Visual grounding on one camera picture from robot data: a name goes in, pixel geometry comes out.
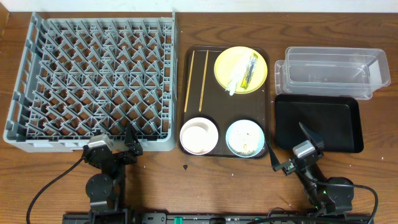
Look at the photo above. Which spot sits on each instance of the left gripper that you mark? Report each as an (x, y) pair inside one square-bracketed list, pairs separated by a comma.
[(133, 150)]

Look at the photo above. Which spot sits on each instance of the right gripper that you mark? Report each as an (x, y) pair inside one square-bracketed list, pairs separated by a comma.
[(288, 167)]

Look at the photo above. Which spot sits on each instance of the light blue bowl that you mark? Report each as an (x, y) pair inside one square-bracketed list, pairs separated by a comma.
[(246, 123)]

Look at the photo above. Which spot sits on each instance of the pink bowl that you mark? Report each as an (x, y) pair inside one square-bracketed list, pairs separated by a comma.
[(199, 136)]

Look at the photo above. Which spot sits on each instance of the white tissue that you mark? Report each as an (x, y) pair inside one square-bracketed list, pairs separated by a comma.
[(238, 73)]

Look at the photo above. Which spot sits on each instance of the yellow plate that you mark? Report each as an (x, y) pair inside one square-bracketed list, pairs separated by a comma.
[(226, 61)]

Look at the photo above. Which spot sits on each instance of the wooden chopstick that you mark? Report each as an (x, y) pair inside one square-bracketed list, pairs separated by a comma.
[(203, 82), (189, 81)]

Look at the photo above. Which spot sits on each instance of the rice and shell scraps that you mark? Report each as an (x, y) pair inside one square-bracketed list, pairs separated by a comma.
[(244, 141)]

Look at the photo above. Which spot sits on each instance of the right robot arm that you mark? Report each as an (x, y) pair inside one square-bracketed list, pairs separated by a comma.
[(330, 196)]

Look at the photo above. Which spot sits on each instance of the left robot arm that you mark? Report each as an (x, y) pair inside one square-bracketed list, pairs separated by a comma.
[(107, 189)]

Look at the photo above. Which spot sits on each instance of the black waste tray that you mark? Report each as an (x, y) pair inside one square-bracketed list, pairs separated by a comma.
[(335, 119)]

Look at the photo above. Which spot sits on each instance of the grey dish rack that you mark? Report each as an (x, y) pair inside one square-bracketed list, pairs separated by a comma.
[(79, 77)]

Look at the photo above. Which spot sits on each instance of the clear plastic bin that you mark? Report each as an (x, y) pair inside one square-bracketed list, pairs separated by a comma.
[(332, 71)]

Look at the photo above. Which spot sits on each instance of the brown serving tray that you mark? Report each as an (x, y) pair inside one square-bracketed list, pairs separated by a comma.
[(218, 105)]

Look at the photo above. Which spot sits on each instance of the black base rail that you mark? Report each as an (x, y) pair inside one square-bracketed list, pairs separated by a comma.
[(161, 218)]

